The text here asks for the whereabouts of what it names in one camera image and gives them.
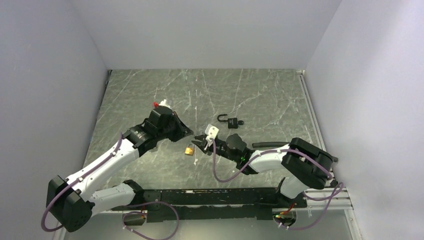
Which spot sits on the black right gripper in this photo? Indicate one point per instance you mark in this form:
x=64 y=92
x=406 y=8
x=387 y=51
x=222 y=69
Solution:
x=203 y=145

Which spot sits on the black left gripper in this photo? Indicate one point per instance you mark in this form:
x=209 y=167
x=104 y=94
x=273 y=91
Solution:
x=182 y=130

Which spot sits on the black padlock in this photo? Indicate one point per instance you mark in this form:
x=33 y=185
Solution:
x=232 y=123

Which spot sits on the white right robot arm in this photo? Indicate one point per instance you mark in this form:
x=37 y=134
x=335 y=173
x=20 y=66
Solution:
x=308 y=165

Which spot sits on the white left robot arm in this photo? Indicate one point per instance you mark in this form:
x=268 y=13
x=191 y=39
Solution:
x=73 y=200

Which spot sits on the brass padlock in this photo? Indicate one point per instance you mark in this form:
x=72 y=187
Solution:
x=189 y=150

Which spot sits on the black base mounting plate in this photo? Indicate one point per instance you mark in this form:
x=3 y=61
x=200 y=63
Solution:
x=260 y=203

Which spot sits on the black foam tube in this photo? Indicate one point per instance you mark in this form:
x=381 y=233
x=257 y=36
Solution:
x=275 y=144

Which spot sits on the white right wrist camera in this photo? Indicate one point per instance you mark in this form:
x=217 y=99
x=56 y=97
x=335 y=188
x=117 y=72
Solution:
x=211 y=133

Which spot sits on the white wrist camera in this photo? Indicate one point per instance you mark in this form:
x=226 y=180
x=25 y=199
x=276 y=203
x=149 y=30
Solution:
x=211 y=133
x=163 y=103

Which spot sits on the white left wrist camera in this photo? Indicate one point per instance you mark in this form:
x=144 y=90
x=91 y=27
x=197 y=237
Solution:
x=163 y=103

